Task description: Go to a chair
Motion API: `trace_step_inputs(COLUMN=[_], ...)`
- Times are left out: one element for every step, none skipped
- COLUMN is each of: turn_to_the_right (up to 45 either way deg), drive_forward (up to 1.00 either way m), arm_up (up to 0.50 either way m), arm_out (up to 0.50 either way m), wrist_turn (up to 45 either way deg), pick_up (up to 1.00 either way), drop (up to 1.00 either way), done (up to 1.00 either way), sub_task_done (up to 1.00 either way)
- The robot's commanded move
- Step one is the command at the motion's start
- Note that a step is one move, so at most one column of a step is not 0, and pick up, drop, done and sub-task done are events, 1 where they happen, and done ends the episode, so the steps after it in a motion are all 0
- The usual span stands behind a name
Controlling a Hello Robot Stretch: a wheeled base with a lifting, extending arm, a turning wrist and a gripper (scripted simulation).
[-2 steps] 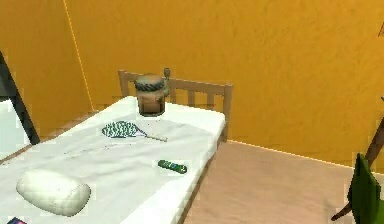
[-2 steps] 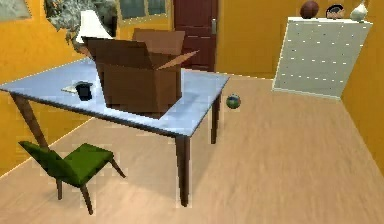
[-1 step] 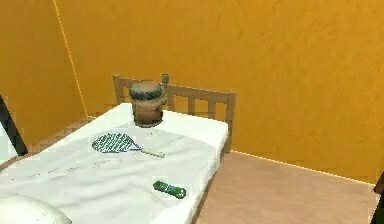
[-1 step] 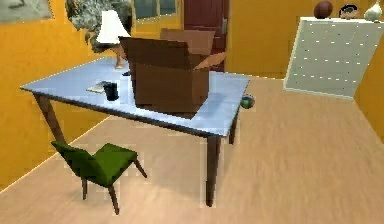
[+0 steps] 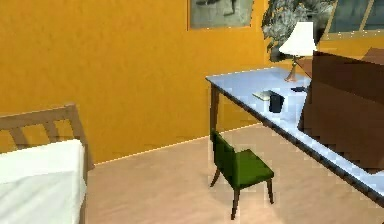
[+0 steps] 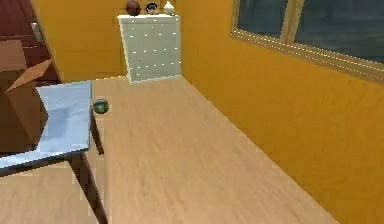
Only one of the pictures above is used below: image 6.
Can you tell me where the brown cardboard box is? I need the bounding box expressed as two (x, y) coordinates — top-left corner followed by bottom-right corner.
(0, 39), (54, 154)

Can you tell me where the green ball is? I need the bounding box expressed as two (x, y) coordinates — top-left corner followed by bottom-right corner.
(92, 98), (110, 115)

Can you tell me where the black round alarm clock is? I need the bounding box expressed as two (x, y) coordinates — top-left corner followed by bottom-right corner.
(145, 1), (161, 16)

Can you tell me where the white vase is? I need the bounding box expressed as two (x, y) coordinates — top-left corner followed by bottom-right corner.
(163, 0), (176, 16)

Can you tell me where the dark red ball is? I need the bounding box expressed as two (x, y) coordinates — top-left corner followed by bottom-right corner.
(125, 0), (142, 17)

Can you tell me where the grey top table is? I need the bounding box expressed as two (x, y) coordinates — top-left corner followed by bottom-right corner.
(0, 79), (109, 224)

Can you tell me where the wooden framed window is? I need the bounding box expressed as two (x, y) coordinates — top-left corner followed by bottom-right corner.
(230, 0), (384, 84)

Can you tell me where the white chest of drawers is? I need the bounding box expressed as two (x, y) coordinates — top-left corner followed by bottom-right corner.
(117, 13), (183, 85)

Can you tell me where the dark red wooden shelf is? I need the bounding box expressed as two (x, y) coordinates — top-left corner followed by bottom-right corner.
(0, 0), (63, 84)

